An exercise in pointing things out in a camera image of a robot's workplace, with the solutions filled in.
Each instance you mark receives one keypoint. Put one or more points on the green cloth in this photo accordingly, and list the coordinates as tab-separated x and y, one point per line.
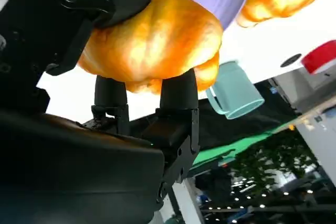
236	145

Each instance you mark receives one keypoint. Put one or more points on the pale green mug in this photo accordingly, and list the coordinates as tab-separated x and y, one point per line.
236	90

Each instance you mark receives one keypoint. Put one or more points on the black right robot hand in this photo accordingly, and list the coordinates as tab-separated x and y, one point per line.
65	161

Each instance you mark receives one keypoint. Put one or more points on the black cloth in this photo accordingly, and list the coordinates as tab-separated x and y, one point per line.
241	127

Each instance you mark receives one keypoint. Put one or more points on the green leafy plant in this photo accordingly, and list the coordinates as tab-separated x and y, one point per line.
275	163

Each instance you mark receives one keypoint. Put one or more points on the black round table grommet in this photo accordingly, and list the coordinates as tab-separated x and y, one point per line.
291	60

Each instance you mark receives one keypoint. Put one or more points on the red and white object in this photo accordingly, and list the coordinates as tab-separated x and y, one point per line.
320	56

